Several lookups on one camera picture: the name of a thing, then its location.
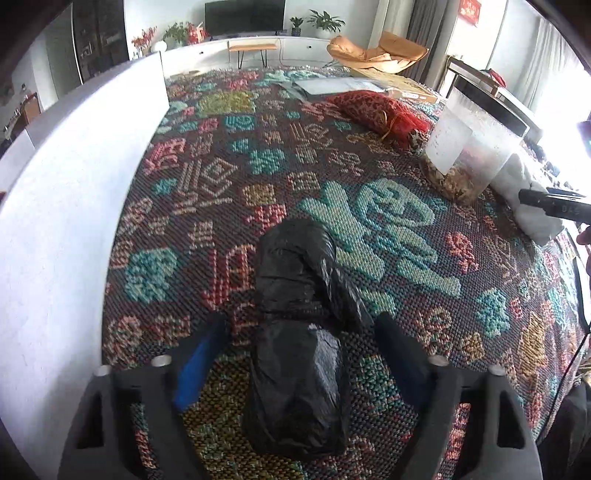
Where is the grey curtain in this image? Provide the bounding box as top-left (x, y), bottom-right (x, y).
top-left (406, 0), bottom-right (455, 84)

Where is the white soft cloth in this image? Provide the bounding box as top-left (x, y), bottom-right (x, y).
top-left (489, 152), bottom-right (566, 245)

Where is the large green potted plant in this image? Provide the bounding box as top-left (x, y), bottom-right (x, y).
top-left (307, 10), bottom-right (346, 40)

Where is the red mesh drawstring bag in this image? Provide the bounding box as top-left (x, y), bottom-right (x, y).
top-left (327, 90), bottom-right (435, 151)

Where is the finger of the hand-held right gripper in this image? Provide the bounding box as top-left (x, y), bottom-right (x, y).
top-left (518, 188), bottom-right (591, 217)

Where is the person's right hand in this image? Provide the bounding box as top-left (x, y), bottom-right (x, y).
top-left (576, 224), bottom-right (591, 273)

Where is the orange lounge chair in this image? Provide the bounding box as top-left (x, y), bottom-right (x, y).
top-left (327, 31), bottom-right (429, 73)

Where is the dark bookcase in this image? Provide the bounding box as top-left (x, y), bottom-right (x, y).
top-left (71, 0), bottom-right (129, 84)

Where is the black television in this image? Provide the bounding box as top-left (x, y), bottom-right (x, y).
top-left (204, 0), bottom-right (286, 37)

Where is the wooden side table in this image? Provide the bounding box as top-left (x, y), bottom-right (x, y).
top-left (0, 90), bottom-right (42, 144)

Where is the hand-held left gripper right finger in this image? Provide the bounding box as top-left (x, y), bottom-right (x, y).
top-left (373, 311), bottom-right (543, 480)

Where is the black cable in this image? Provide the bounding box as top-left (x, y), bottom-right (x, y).
top-left (545, 330), bottom-right (591, 425)

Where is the colourful patterned woven blanket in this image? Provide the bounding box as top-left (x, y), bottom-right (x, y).
top-left (102, 65), bottom-right (591, 480)

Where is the leafy green houseplant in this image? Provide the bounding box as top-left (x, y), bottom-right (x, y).
top-left (163, 22), bottom-right (188, 47)

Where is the wooden bench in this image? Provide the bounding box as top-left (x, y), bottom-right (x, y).
top-left (228, 42), bottom-right (279, 70)

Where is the clear plastic jar black lid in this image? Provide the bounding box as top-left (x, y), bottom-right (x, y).
top-left (419, 76), bottom-right (531, 206)

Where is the red flower bouquet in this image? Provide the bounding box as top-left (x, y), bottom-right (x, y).
top-left (131, 27), bottom-right (158, 54)

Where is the white curtain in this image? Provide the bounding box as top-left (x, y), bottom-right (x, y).
top-left (508, 18), bottom-right (583, 107)

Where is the white television cabinet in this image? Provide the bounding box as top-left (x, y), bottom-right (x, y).
top-left (161, 36), bottom-right (338, 77)

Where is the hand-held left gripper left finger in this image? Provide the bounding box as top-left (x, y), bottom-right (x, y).
top-left (58, 314), bottom-right (229, 480)

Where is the white panel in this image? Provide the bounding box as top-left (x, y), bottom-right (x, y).
top-left (0, 50), bottom-right (171, 480)

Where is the flat cardboard box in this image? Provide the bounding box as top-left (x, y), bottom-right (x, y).
top-left (348, 67), bottom-right (439, 104)

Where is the black plastic bag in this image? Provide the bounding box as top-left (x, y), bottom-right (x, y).
top-left (242, 219), bottom-right (375, 457)

